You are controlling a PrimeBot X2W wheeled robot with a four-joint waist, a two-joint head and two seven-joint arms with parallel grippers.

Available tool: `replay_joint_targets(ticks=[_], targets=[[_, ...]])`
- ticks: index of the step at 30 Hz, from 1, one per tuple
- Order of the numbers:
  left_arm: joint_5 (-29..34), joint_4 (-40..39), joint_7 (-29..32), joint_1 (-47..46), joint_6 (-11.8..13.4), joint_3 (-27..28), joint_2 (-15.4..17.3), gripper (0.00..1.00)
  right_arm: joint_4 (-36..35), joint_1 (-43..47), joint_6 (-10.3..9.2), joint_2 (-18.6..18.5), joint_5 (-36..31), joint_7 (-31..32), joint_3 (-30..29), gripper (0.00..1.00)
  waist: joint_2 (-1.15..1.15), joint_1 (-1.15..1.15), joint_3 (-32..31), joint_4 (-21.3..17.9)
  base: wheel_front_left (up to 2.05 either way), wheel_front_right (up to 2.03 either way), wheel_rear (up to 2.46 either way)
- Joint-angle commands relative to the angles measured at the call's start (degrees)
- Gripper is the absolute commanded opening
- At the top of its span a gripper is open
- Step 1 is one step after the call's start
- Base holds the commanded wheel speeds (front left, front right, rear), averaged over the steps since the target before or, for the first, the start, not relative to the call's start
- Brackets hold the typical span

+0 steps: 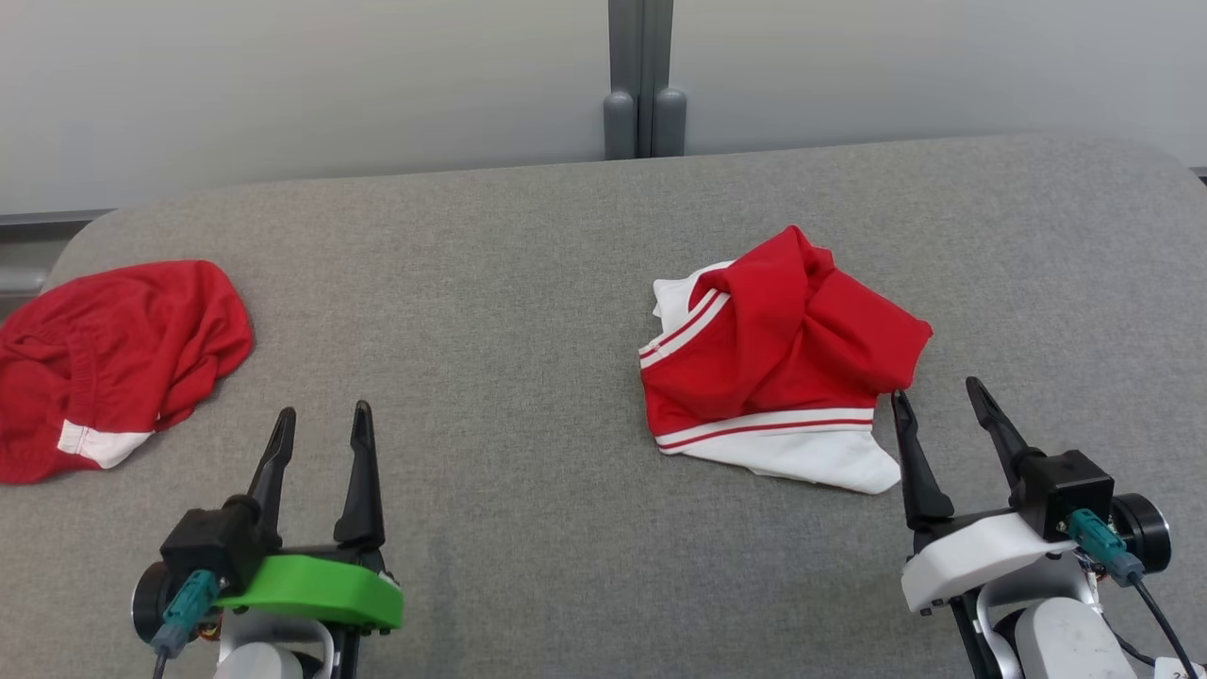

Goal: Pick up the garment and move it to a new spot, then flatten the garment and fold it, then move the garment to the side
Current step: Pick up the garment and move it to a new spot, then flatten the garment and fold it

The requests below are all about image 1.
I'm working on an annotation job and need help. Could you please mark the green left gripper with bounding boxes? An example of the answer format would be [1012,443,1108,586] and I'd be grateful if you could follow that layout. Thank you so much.
[215,401,405,631]

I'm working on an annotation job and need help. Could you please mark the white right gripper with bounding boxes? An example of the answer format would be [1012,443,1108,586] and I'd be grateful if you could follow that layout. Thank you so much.
[892,377,1076,616]

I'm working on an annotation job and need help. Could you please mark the red white striped jersey shirt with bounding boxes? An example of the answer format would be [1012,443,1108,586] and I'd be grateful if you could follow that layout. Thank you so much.
[638,224,934,496]

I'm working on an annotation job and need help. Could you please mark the red shorts with white trim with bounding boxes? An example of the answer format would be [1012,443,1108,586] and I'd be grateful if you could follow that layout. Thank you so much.
[0,259,254,486]

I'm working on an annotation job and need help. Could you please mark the black right cable teal plug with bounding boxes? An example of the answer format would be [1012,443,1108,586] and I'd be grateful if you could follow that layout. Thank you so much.
[1068,509,1203,679]

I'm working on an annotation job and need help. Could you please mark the black cable teal plug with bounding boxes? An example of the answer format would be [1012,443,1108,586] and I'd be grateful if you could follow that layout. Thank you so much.
[151,569,220,679]
[1068,509,1203,679]

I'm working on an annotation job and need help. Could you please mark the black left cable teal plug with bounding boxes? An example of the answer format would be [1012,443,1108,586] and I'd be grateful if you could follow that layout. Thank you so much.
[151,569,220,679]

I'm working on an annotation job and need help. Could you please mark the grey wall rail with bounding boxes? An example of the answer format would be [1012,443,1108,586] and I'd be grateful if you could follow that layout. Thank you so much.
[0,209,114,295]

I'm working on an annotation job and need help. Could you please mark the grey partition post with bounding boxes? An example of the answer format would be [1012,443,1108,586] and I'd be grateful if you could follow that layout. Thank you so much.
[603,0,687,159]

